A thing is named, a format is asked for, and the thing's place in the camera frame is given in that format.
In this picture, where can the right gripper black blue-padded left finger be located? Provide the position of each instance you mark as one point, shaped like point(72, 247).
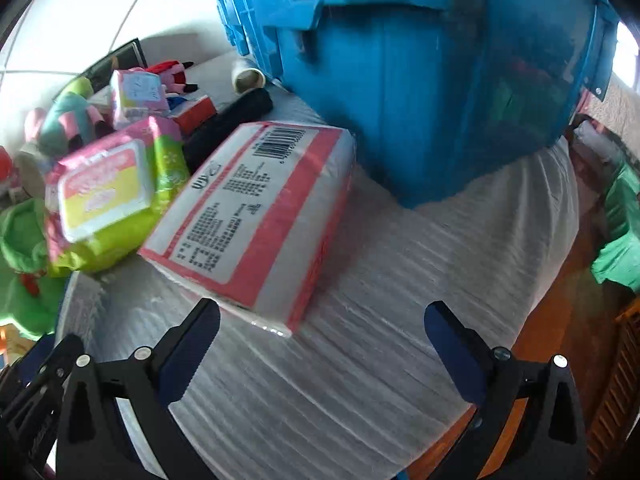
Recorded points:
point(93, 440)

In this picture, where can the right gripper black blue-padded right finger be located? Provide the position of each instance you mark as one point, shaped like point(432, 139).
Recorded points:
point(550, 442)

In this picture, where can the pink white tissue pack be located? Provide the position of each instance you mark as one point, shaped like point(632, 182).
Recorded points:
point(252, 226)

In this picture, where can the green plush toy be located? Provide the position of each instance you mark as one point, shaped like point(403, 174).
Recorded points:
point(31, 292)

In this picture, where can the green pink wipes pack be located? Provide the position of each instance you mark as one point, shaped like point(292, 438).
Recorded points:
point(104, 200)

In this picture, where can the white foam table mat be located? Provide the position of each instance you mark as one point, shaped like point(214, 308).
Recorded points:
point(358, 392)

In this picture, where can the teal pink plush toy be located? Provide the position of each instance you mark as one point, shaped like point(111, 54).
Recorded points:
point(71, 123)

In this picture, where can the black cylinder roll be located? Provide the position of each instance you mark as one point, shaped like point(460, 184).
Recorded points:
point(252, 106)

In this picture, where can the small pink tissue pack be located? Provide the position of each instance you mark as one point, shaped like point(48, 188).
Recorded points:
point(135, 95)

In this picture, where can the red white small box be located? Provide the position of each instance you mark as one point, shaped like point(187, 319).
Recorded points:
point(192, 113)

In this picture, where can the red pig plush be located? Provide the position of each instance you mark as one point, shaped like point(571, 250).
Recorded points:
point(172, 74)

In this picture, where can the dark framed picture box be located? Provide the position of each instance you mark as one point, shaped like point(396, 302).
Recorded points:
point(129, 55)

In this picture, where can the white tape roll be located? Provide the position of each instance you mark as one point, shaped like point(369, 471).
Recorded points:
point(246, 76)

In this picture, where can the blue plastic storage crate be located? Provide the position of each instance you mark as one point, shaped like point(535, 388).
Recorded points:
point(436, 92)

